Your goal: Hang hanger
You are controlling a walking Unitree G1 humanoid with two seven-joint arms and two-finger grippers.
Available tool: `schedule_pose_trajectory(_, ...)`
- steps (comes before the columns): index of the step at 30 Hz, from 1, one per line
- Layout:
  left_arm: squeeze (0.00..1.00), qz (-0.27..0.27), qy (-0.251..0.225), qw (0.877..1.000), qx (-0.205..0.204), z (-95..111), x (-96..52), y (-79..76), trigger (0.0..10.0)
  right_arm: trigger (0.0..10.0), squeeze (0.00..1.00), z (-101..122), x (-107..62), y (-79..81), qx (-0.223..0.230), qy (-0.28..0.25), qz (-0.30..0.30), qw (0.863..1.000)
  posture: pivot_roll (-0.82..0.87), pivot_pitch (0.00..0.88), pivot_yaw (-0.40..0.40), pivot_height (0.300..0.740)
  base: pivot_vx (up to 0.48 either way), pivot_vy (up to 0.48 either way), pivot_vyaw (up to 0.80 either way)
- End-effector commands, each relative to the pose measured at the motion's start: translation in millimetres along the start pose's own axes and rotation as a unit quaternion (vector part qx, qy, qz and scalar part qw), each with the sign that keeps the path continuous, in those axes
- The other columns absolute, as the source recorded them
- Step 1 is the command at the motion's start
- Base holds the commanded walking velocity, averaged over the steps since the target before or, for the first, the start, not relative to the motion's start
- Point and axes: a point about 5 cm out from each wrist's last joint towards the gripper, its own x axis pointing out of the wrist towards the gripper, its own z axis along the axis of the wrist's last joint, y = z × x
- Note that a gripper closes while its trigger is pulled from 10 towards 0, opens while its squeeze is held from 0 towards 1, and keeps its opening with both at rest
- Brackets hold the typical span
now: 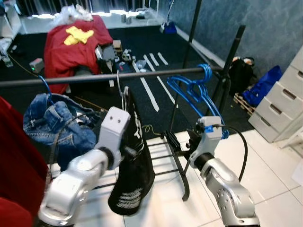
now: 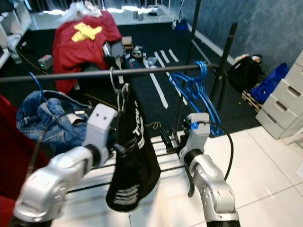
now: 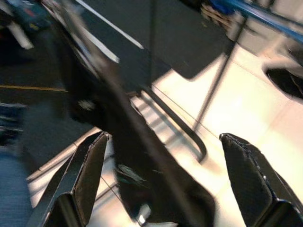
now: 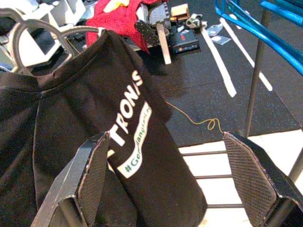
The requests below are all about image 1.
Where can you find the silver metal garment hook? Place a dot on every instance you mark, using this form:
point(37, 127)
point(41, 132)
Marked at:
point(124, 97)

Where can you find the white crumpled cloth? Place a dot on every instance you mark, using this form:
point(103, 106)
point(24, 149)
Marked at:
point(71, 15)

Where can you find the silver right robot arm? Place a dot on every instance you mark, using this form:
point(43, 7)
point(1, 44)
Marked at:
point(227, 189)

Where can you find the yellow cloth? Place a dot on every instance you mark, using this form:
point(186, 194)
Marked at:
point(78, 36)

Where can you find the black metal clothes rack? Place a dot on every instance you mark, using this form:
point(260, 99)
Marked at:
point(142, 75)

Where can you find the blue denim jacket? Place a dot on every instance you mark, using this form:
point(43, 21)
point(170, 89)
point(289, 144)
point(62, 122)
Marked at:
point(57, 123)

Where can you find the red cloth cover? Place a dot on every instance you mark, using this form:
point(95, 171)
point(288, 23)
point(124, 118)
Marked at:
point(71, 56)

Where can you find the black floor carpet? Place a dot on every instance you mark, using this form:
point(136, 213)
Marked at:
point(142, 38)

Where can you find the white shelf unit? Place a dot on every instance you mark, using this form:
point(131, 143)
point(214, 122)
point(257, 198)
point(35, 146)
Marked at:
point(12, 23)

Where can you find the small grey box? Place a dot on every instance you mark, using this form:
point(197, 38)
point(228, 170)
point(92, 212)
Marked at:
point(37, 65)

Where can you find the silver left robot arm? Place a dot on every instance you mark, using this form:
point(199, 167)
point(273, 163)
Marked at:
point(71, 184)

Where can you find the white drawer cabinet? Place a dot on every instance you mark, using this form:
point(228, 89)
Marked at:
point(279, 104)

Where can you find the small blue appliance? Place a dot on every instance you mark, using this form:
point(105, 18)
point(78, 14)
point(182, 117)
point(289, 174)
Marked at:
point(169, 28)

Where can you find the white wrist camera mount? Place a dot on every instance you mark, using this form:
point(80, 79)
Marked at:
point(210, 137)
point(113, 127)

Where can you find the black garment with white print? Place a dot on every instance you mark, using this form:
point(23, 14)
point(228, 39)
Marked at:
point(135, 179)

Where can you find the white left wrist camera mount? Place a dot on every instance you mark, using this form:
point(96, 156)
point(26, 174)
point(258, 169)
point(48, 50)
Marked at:
point(113, 127)

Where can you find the wooden pallet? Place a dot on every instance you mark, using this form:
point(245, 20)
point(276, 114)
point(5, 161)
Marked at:
point(242, 103)

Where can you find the black bag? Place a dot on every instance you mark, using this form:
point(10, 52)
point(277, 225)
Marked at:
point(241, 75)

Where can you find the blue bag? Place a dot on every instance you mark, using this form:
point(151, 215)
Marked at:
point(262, 85)

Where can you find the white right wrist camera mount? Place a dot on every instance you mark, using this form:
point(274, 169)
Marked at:
point(210, 137)

